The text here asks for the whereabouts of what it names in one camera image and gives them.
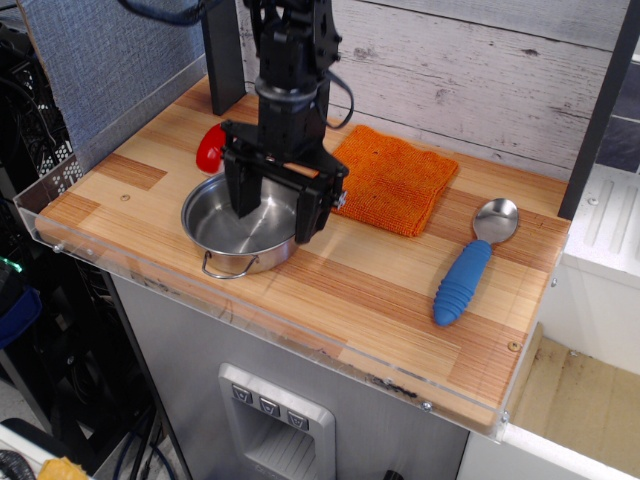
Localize blue handled metal spoon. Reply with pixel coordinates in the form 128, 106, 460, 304
433, 198, 519, 326

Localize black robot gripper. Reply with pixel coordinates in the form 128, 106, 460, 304
222, 87, 349, 244

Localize clear acrylic table guard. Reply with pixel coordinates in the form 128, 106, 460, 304
16, 154, 569, 436

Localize red and white toy sushi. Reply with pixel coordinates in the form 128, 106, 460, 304
196, 124, 226, 175

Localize black vertical post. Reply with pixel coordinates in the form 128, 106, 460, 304
201, 0, 246, 115

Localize grey toy fridge cabinet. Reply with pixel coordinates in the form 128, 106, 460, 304
115, 278, 468, 479

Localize stainless steel pan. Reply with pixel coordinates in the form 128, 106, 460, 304
181, 174, 298, 280

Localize dark right frame post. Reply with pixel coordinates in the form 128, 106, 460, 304
557, 0, 639, 220

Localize white toy sink unit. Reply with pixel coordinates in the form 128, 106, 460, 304
458, 165, 639, 479

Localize orange knitted cloth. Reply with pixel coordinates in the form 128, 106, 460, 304
334, 125, 459, 237

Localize blue fabric panel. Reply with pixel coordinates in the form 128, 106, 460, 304
18, 1, 206, 171

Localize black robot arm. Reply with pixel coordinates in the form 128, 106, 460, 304
222, 1, 349, 244

